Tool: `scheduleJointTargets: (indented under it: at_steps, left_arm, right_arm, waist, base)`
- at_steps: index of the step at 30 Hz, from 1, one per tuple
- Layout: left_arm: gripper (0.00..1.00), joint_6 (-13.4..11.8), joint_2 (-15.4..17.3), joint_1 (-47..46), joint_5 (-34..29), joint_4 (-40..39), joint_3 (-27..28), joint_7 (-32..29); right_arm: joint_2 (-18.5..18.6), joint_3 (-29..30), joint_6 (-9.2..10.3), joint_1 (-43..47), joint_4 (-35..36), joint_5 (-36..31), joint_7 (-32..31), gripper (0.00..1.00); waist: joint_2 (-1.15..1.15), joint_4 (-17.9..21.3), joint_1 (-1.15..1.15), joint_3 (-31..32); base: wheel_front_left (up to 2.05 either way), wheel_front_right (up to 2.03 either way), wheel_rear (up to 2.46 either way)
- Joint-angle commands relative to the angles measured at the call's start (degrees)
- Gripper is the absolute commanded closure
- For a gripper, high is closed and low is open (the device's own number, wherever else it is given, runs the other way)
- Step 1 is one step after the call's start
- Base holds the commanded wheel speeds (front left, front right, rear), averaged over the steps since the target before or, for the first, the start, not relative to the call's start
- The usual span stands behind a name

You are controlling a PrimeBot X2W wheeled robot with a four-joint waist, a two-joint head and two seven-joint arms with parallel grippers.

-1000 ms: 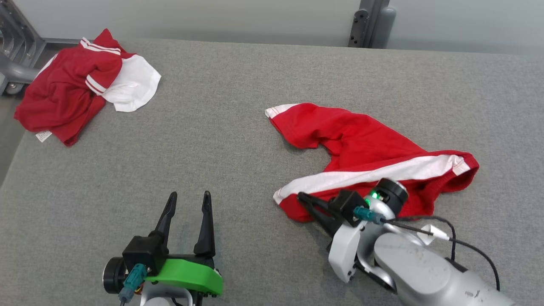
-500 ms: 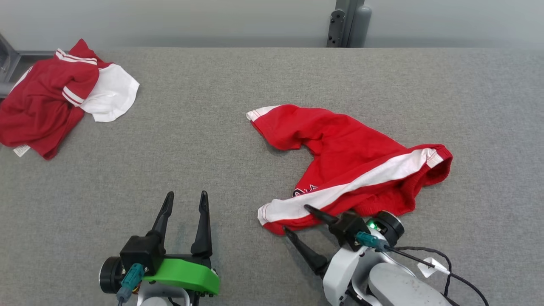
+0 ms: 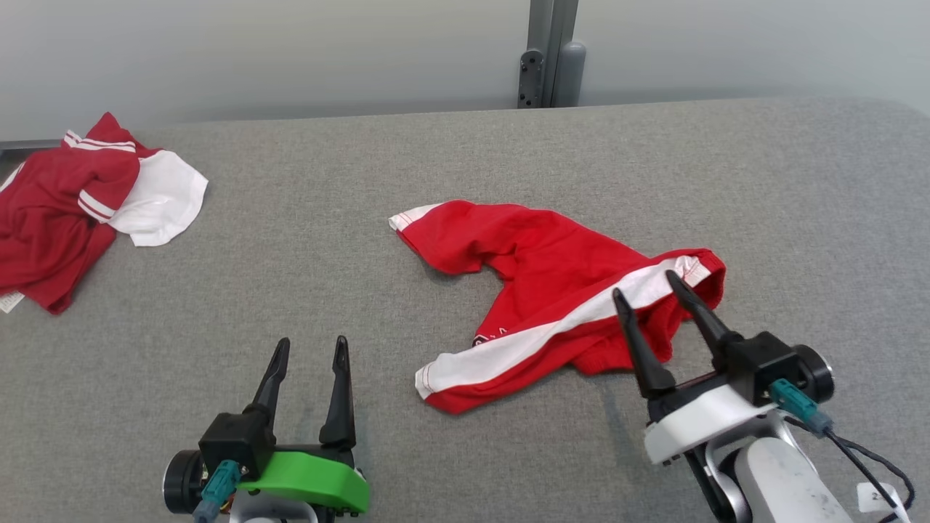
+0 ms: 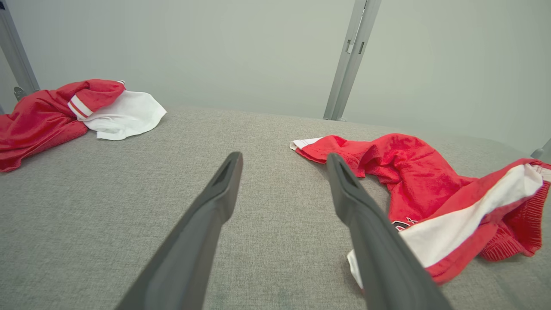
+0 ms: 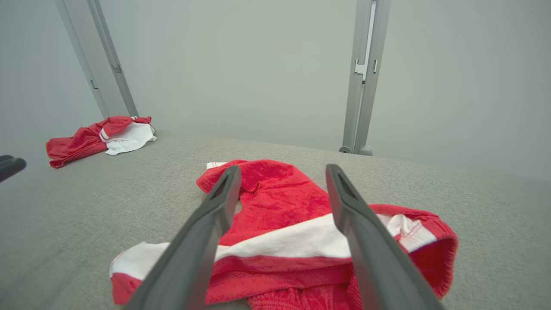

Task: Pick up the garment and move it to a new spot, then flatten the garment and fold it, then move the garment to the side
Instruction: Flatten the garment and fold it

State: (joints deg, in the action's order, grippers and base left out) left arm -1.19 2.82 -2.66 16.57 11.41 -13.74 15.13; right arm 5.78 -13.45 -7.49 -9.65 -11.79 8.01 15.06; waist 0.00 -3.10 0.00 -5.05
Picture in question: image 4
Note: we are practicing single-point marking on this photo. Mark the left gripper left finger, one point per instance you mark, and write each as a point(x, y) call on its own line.
point(185, 258)

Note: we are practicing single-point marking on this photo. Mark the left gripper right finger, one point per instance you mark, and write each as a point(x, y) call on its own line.
point(387, 267)

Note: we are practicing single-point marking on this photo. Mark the red shorts with white stripe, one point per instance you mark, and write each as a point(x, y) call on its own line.
point(413, 181)

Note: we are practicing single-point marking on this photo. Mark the red jersey with white sleeves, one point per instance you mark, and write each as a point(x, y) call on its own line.
point(34, 125)

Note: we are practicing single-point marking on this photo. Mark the grey metal post with bracket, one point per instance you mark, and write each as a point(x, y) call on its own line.
point(351, 64)

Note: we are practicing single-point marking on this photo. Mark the grey metal frame with caster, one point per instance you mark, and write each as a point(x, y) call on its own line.
point(17, 56)

